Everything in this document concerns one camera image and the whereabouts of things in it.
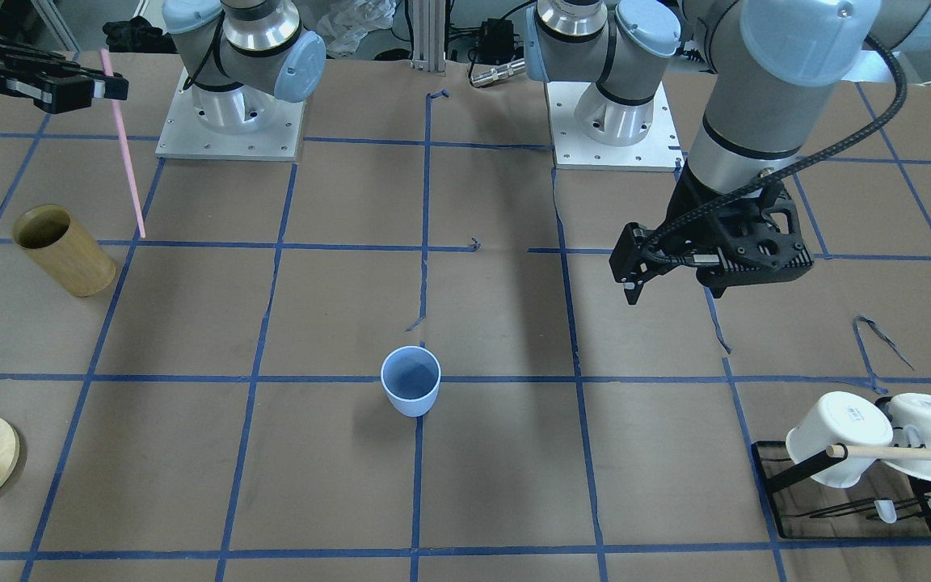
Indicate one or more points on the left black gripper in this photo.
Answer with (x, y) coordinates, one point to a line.
(690, 217)

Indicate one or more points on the pink chopstick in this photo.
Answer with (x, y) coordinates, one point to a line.
(126, 156)

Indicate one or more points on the light blue cup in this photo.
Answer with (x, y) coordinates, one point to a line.
(411, 377)

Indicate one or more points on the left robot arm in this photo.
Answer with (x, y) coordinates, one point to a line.
(776, 65)

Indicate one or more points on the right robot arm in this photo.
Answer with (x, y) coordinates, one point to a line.
(224, 45)

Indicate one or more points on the bamboo cylinder holder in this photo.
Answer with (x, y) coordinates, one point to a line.
(57, 242)

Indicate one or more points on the wooden rack dowel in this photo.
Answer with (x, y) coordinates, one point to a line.
(841, 451)

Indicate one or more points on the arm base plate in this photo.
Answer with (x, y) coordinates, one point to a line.
(243, 124)
(592, 133)

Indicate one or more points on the black wire mug rack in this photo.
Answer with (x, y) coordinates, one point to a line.
(825, 498)

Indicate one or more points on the aluminium frame post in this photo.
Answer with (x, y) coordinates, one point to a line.
(428, 52)

